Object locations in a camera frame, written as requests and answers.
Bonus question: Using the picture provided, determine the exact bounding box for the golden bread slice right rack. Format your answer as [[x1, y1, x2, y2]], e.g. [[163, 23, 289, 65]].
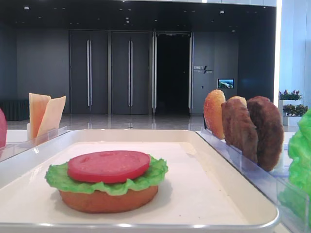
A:
[[204, 89, 225, 139]]

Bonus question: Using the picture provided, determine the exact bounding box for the red tomato slice on tray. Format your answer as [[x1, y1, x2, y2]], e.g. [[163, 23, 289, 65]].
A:
[[67, 150, 151, 183]]

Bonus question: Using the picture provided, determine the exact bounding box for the brown meat patty front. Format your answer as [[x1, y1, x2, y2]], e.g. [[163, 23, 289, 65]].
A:
[[221, 96, 258, 163]]

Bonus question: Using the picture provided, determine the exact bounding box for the yellow cheese slice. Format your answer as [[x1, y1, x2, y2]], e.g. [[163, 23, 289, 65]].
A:
[[37, 96, 66, 137]]

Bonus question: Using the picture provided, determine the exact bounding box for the dark brown meat patty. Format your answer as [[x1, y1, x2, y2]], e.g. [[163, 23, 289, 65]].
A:
[[247, 96, 284, 171]]

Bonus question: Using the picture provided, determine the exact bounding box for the green lettuce leaf on tray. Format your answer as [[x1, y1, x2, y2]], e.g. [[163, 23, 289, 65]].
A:
[[45, 157, 168, 196]]

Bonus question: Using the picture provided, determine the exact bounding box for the pale orange cheese slice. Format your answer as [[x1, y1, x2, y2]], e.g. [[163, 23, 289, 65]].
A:
[[29, 93, 52, 139]]

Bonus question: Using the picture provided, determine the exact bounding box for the red tomato slice in rack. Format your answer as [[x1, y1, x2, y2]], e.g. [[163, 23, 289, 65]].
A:
[[0, 109, 7, 148]]

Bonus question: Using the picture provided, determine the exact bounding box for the green lettuce leaf in rack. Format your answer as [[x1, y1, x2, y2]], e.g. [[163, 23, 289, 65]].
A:
[[278, 111, 311, 225]]

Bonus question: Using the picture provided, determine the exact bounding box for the dark double door middle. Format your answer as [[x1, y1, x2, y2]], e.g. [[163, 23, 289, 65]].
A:
[[112, 32, 149, 115]]

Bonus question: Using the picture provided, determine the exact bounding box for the dark double door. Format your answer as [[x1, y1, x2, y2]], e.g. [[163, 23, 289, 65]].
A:
[[112, 32, 149, 115], [69, 31, 108, 114]]

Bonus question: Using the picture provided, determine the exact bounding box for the white rectangular serving tray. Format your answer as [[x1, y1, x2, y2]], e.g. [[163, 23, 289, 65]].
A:
[[0, 130, 280, 233]]

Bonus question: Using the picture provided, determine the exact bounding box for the dark double door left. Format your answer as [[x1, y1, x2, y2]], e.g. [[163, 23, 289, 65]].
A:
[[69, 31, 108, 114]]

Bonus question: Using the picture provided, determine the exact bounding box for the bottom bun slice on tray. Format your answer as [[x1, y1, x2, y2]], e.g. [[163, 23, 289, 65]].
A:
[[60, 186, 158, 213]]

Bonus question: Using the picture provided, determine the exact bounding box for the white planter with flowers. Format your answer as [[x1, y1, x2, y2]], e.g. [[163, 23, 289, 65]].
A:
[[278, 90, 308, 126]]

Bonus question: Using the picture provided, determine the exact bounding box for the clear acrylic left rack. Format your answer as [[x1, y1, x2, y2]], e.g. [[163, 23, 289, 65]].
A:
[[0, 126, 68, 162]]

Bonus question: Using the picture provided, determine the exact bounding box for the clear acrylic rack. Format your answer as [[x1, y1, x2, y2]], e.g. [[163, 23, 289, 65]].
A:
[[199, 127, 311, 233], [0, 126, 68, 162]]

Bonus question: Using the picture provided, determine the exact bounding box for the clear acrylic right rack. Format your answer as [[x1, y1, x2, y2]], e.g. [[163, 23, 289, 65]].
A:
[[199, 127, 311, 233]]

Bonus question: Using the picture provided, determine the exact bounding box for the small wall display screen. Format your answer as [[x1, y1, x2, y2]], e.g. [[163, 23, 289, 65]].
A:
[[218, 79, 234, 89]]

